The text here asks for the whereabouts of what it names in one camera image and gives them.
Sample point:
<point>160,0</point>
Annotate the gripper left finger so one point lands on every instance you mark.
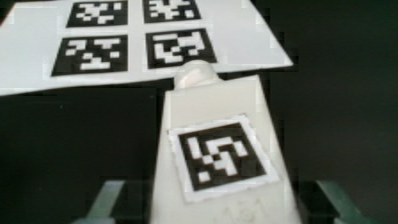
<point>120,206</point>

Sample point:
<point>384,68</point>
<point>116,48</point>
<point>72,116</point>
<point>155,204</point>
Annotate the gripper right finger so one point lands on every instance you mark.
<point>327,205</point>

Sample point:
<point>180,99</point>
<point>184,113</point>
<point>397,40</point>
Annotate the white stool leg block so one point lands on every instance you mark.
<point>221,178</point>

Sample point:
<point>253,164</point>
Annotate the white marker sheet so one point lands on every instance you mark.
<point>95,42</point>

